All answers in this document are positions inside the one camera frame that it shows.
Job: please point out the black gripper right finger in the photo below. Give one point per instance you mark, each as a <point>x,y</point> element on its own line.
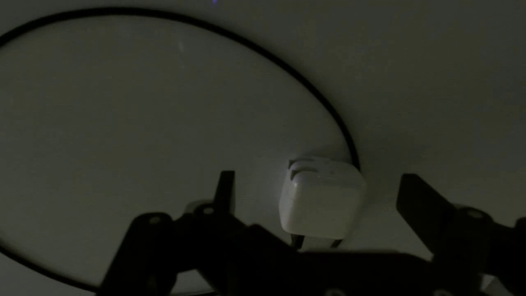
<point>465,235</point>

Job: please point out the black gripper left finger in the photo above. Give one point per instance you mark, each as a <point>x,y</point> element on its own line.
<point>180,252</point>

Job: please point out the white power adapter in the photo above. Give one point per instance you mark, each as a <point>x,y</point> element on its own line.
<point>320,202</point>

